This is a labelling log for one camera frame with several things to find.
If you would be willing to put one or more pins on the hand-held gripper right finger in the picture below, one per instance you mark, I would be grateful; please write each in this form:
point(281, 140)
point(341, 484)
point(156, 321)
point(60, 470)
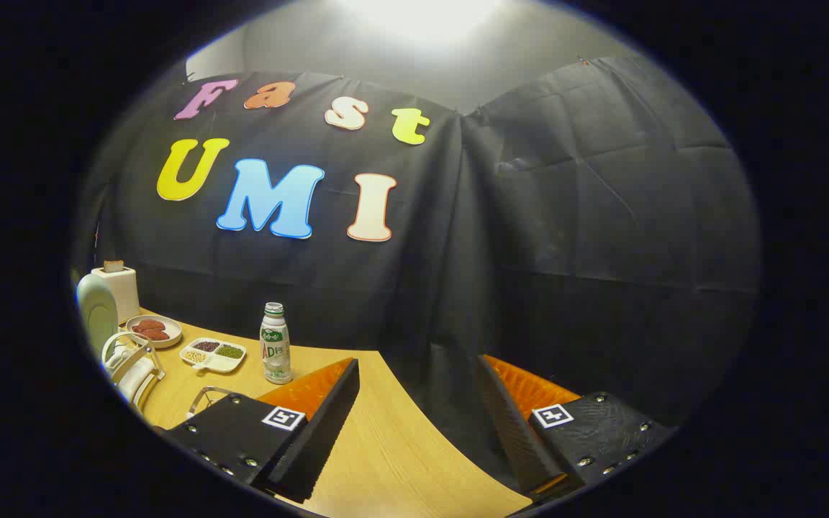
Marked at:
point(515, 439)

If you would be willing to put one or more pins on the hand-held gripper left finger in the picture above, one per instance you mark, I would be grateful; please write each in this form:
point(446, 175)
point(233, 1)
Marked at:
point(314, 432)

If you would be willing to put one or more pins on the light green plate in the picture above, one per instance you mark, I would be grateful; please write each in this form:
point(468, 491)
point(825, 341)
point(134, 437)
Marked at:
point(94, 309)

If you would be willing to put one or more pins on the white divided dish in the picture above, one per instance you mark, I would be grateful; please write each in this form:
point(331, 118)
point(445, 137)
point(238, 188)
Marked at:
point(214, 364)

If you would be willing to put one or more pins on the beige round plate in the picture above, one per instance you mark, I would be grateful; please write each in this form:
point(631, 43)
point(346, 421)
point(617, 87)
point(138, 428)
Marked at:
point(170, 338)

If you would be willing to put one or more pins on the white drink bottle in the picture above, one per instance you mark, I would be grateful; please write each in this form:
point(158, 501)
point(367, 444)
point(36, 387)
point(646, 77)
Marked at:
point(276, 352)

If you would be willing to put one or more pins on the pile of green beans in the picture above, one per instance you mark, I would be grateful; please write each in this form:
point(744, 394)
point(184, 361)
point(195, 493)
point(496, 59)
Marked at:
point(229, 352)

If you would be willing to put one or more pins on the pile of dark red beans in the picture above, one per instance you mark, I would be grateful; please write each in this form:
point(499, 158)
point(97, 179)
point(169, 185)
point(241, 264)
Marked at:
point(206, 346)

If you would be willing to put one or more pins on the pile of yellow soybeans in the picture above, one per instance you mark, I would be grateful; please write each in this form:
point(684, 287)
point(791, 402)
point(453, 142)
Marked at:
point(194, 356)

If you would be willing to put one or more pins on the brown sausage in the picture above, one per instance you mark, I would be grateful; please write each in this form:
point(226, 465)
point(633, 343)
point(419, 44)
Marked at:
point(155, 335)
point(148, 325)

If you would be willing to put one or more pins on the black backdrop cloth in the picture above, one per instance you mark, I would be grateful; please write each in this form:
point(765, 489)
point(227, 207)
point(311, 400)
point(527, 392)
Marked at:
point(565, 252)

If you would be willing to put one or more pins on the white toaster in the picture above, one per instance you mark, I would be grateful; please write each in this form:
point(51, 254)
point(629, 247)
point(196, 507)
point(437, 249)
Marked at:
point(121, 291)

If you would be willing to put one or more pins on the toasted bread slice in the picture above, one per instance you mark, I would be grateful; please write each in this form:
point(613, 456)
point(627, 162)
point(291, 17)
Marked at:
point(113, 265)

